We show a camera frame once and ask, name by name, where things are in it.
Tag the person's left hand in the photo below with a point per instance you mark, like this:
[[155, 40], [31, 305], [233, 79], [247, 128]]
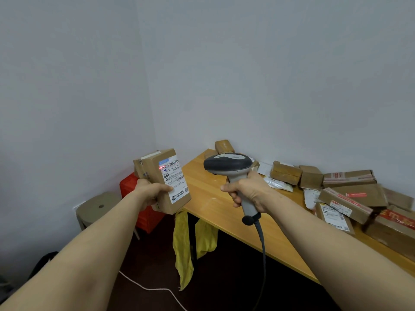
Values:
[[146, 192]]

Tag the person's right hand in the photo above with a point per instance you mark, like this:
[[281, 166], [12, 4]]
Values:
[[254, 191]]

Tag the person's left thumb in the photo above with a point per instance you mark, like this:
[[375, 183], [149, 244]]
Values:
[[162, 188]]

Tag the person's right thumb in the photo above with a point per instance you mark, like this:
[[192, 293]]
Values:
[[231, 187]]

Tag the white-labelled cardboard parcel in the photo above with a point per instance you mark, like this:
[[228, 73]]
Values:
[[162, 176]]

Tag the grey handheld barcode scanner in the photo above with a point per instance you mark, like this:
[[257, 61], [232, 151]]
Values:
[[228, 164]]

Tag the person's left forearm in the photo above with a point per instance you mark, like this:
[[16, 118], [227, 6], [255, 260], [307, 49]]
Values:
[[87, 252]]

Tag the person's right forearm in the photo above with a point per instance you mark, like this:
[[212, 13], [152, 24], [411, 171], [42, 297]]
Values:
[[337, 252]]

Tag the red plastic crate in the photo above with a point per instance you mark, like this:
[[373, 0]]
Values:
[[147, 218]]

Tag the white plastic mailer bag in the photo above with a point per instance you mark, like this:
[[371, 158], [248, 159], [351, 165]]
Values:
[[278, 184], [310, 197]]

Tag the yellow cloth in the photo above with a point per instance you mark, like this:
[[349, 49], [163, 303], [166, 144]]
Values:
[[182, 246]]

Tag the beige round stool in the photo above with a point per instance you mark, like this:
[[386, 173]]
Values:
[[97, 207]]

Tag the pile of cardboard boxes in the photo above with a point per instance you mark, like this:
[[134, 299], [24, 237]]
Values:
[[347, 199]]

